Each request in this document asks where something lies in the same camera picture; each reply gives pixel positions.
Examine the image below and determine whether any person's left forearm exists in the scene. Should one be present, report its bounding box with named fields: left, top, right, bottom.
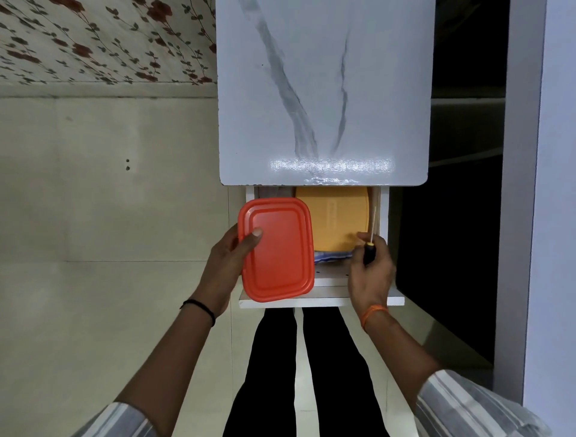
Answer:
left=114, top=301, right=217, bottom=419

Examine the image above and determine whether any blue cloth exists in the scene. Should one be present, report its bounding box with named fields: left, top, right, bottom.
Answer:
left=313, top=249, right=354, bottom=264

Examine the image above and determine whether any white marble pattern cabinet top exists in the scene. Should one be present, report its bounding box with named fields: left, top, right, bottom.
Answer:
left=215, top=0, right=437, bottom=187

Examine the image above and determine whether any red plastic container lid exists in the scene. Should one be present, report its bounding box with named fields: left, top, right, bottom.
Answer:
left=237, top=197, right=316, bottom=303

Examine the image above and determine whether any person's right hand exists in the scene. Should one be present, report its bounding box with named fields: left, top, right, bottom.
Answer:
left=347, top=232, right=398, bottom=319

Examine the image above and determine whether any person's right forearm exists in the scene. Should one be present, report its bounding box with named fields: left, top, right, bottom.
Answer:
left=363, top=311, right=445, bottom=398

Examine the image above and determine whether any person's left leg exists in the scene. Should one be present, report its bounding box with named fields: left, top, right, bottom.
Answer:
left=222, top=309, right=298, bottom=437

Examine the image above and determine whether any striped shirt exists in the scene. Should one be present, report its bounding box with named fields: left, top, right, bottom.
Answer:
left=70, top=369, right=553, bottom=437

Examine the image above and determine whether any white cupboard side panel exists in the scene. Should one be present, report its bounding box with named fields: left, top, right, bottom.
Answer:
left=492, top=0, right=576, bottom=437

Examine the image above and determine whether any black handled screwdriver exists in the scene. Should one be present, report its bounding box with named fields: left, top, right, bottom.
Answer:
left=363, top=206, right=379, bottom=267

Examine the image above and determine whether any person's left hand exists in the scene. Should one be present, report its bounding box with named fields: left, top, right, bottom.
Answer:
left=193, top=223, right=264, bottom=318

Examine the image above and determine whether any white drawer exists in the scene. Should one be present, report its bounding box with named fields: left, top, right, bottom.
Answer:
left=238, top=185, right=406, bottom=310

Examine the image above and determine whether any yellow plastic container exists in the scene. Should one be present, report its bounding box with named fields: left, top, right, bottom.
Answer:
left=295, top=186, right=371, bottom=251

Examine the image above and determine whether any black wristband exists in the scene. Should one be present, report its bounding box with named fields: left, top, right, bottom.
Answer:
left=179, top=299, right=217, bottom=327

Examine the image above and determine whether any person's leg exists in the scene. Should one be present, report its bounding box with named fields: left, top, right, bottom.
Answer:
left=302, top=308, right=392, bottom=437
left=222, top=309, right=298, bottom=437

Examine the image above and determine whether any orange wristband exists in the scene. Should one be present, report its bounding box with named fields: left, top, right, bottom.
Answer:
left=360, top=305, right=389, bottom=330

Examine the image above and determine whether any person's right leg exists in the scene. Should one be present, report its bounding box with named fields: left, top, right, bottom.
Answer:
left=302, top=308, right=392, bottom=437

